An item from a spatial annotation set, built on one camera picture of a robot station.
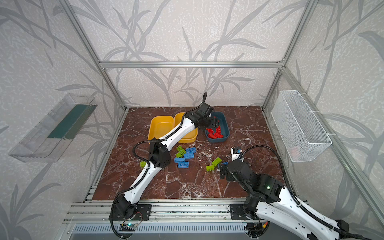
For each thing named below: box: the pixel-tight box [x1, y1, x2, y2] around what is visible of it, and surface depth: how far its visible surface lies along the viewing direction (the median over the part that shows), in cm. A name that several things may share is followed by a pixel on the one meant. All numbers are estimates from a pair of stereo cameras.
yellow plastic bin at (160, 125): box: [147, 115, 175, 141], surface depth 109 cm
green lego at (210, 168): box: [206, 165, 215, 172], surface depth 88 cm
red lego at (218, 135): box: [214, 132, 224, 139], surface depth 104 cm
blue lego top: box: [185, 147, 196, 153], surface depth 97 cm
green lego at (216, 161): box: [212, 156, 222, 167], surface depth 92 cm
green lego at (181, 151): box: [175, 145, 186, 158], surface depth 95 cm
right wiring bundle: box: [244, 218, 270, 238], surface depth 71 cm
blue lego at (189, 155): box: [184, 152, 194, 159], surface depth 95 cm
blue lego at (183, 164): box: [178, 161, 190, 169], surface depth 91 cm
